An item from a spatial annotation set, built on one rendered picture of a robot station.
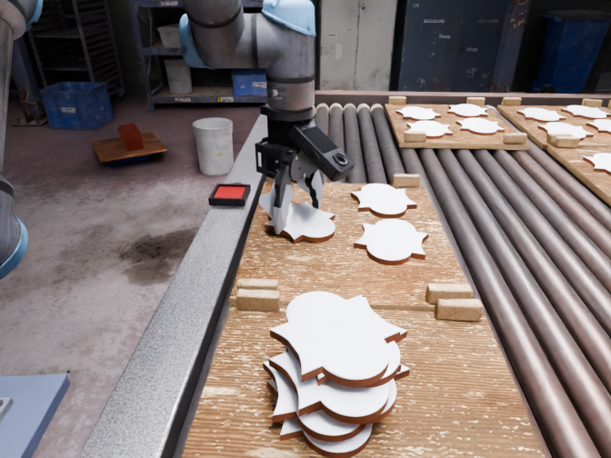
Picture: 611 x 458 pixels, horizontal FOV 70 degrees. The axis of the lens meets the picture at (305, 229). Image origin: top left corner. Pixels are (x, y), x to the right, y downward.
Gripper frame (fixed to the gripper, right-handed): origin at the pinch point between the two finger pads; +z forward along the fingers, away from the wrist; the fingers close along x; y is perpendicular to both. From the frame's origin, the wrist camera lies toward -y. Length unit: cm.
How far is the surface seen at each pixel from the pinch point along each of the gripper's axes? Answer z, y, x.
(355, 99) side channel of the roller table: 2, 45, -86
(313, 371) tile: -6.3, -26.9, 30.2
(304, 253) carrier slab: 1.5, -5.9, 6.2
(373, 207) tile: 0.3, -7.1, -13.1
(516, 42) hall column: 19, 89, -430
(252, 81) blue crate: 66, 321, -299
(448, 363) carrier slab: 1.4, -34.3, 13.5
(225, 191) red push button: 2.2, 23.4, -2.4
